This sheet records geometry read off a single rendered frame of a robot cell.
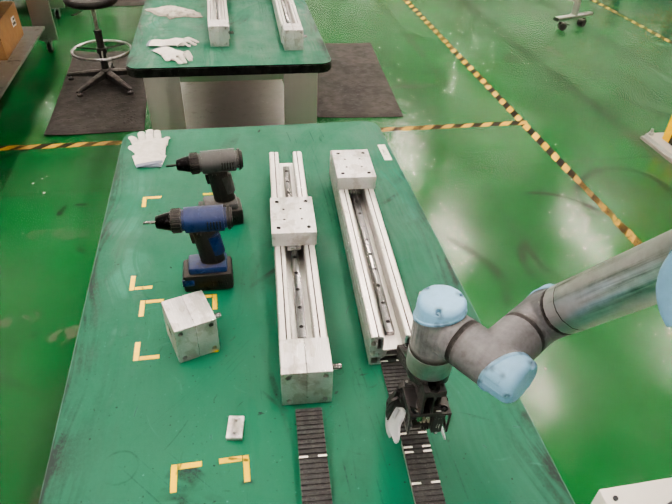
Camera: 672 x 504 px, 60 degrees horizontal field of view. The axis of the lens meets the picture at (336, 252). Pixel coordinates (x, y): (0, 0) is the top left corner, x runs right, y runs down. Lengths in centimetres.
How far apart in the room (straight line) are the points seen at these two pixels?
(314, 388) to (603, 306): 58
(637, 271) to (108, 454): 93
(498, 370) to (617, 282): 19
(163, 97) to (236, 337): 177
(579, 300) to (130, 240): 118
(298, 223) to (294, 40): 160
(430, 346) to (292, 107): 218
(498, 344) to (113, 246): 110
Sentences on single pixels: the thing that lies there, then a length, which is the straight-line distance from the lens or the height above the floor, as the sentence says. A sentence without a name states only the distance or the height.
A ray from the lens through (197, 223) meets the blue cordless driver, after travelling 134.
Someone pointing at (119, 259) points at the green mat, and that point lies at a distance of 160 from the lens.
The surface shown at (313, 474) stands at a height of 81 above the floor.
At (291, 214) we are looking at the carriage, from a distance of 147.
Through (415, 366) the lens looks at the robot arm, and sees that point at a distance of 94.
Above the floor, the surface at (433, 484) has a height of 81.
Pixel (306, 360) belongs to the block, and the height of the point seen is 87.
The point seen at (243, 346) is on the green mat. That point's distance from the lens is 131.
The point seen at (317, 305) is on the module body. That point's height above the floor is 86.
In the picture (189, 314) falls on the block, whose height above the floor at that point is 87.
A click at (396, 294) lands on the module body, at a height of 86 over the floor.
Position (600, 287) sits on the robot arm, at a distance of 82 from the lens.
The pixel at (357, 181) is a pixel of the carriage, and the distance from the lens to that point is 164.
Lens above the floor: 174
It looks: 38 degrees down
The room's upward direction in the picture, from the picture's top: 3 degrees clockwise
